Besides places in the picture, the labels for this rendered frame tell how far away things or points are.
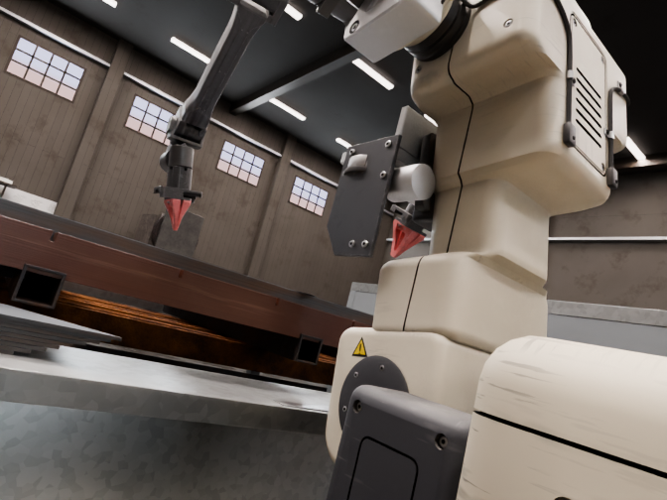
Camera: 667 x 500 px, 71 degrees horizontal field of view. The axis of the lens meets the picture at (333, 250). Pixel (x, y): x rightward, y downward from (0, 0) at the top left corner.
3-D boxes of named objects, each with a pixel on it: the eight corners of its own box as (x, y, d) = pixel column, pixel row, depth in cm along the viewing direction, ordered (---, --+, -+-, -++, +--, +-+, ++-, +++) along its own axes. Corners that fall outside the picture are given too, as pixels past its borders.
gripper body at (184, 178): (152, 194, 114) (155, 165, 114) (194, 200, 120) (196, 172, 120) (160, 193, 109) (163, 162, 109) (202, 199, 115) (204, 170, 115)
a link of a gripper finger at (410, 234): (376, 247, 103) (398, 209, 102) (398, 256, 108) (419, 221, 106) (394, 260, 98) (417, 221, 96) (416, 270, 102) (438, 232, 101)
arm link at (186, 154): (174, 139, 111) (198, 144, 114) (166, 144, 116) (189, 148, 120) (171, 168, 111) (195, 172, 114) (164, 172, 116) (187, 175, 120)
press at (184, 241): (155, 325, 1095) (191, 213, 1145) (174, 334, 994) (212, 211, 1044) (90, 312, 1009) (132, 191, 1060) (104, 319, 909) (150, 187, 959)
